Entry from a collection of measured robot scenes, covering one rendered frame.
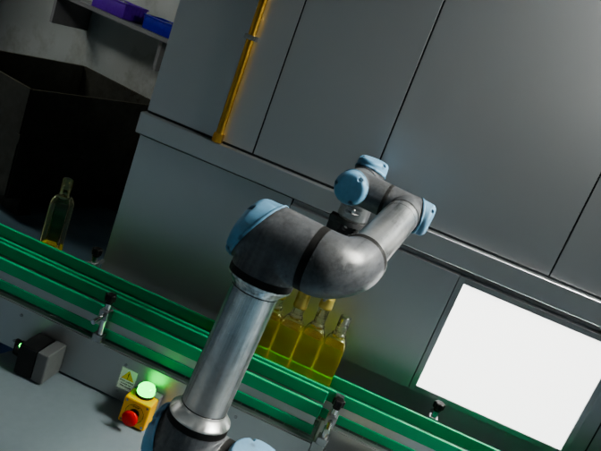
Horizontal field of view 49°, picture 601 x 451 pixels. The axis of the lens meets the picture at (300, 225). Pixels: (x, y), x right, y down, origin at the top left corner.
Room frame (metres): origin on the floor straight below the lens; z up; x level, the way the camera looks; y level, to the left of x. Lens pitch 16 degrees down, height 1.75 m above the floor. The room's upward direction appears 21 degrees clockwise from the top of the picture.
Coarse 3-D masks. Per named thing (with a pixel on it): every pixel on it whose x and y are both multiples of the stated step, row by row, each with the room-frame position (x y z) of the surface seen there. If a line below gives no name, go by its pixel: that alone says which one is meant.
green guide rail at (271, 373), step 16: (16, 256) 1.58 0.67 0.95; (32, 256) 1.58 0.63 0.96; (48, 272) 1.56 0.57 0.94; (64, 272) 1.56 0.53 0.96; (80, 288) 1.55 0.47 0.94; (96, 288) 1.54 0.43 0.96; (112, 304) 1.54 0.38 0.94; (128, 304) 1.53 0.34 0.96; (144, 320) 1.52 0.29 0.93; (160, 320) 1.52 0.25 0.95; (176, 336) 1.51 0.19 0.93; (192, 336) 1.51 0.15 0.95; (256, 368) 1.48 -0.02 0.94; (272, 368) 1.48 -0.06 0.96; (288, 384) 1.47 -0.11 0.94; (304, 384) 1.46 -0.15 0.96; (320, 400) 1.46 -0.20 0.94
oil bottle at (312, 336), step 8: (312, 320) 1.55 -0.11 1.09; (304, 328) 1.52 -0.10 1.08; (312, 328) 1.51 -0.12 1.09; (320, 328) 1.52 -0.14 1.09; (304, 336) 1.51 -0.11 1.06; (312, 336) 1.50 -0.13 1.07; (320, 336) 1.50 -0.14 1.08; (304, 344) 1.51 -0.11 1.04; (312, 344) 1.50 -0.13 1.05; (320, 344) 1.50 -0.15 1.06; (296, 352) 1.51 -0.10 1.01; (304, 352) 1.51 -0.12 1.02; (312, 352) 1.50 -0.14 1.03; (296, 360) 1.51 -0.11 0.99; (304, 360) 1.50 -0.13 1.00; (312, 360) 1.50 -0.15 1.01; (288, 368) 1.51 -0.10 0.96; (296, 368) 1.51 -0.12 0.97; (304, 368) 1.50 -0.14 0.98
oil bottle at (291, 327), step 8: (288, 312) 1.54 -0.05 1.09; (288, 320) 1.51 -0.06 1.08; (296, 320) 1.51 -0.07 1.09; (304, 320) 1.54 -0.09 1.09; (280, 328) 1.51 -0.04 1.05; (288, 328) 1.51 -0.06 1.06; (296, 328) 1.51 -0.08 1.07; (280, 336) 1.51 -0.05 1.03; (288, 336) 1.51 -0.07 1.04; (296, 336) 1.50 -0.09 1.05; (272, 344) 1.52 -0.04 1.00; (280, 344) 1.51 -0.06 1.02; (288, 344) 1.51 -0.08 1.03; (296, 344) 1.52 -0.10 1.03; (272, 352) 1.51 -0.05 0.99; (280, 352) 1.51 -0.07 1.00; (288, 352) 1.50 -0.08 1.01; (272, 360) 1.51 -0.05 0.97; (280, 360) 1.51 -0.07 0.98; (288, 360) 1.51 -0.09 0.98
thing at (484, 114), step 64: (192, 0) 1.76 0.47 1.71; (256, 0) 1.74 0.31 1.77; (320, 0) 1.72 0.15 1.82; (384, 0) 1.70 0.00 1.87; (448, 0) 1.68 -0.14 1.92; (512, 0) 1.66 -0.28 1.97; (576, 0) 1.64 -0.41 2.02; (192, 64) 1.76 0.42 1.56; (256, 64) 1.73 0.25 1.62; (320, 64) 1.71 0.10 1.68; (384, 64) 1.69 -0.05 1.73; (448, 64) 1.67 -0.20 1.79; (512, 64) 1.65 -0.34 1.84; (576, 64) 1.63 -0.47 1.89; (192, 128) 1.75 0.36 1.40; (256, 128) 1.73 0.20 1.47; (320, 128) 1.70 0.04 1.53; (384, 128) 1.68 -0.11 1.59; (448, 128) 1.66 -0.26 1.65; (512, 128) 1.64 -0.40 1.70; (576, 128) 1.63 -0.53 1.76; (128, 192) 1.77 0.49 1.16; (192, 192) 1.74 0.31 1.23; (256, 192) 1.72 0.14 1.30; (320, 192) 1.67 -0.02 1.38; (448, 192) 1.65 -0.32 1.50; (512, 192) 1.63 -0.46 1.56; (576, 192) 1.62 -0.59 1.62; (128, 256) 1.76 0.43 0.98; (192, 256) 1.73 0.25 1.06; (448, 256) 1.62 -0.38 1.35; (512, 256) 1.63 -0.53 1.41; (576, 256) 1.61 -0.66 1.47; (576, 320) 1.60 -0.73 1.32; (384, 384) 1.65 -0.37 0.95; (512, 448) 1.60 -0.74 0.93; (576, 448) 1.58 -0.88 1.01
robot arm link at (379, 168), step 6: (360, 156) 1.53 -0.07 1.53; (366, 156) 1.53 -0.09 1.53; (360, 162) 1.51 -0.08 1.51; (366, 162) 1.50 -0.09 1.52; (372, 162) 1.50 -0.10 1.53; (378, 162) 1.51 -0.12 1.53; (384, 162) 1.54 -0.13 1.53; (372, 168) 1.50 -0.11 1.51; (378, 168) 1.50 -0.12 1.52; (384, 168) 1.51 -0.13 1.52; (378, 174) 1.50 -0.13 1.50; (384, 174) 1.51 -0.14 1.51; (384, 180) 1.53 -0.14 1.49
